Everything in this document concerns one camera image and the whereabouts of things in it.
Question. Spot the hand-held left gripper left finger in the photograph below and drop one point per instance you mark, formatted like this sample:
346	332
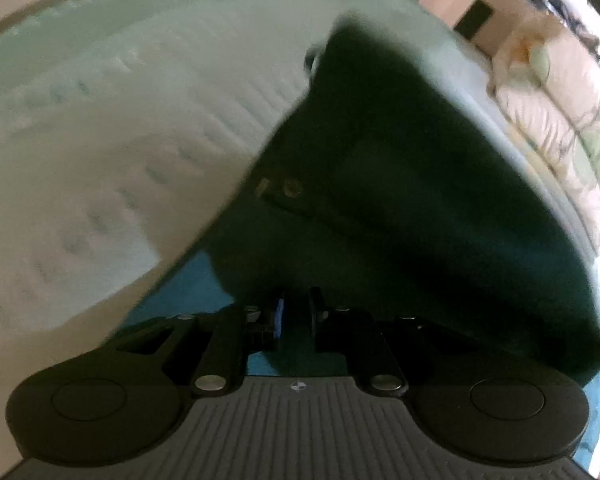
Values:
279	316

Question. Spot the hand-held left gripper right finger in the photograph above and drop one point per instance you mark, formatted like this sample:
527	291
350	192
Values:
314	316

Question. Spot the teal pants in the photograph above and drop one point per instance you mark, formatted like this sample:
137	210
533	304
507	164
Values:
405	185

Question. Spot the floral cream pillow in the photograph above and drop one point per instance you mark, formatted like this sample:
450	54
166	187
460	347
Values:
565	105

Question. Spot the beige wooden cabinet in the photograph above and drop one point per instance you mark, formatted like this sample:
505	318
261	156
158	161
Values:
460	0

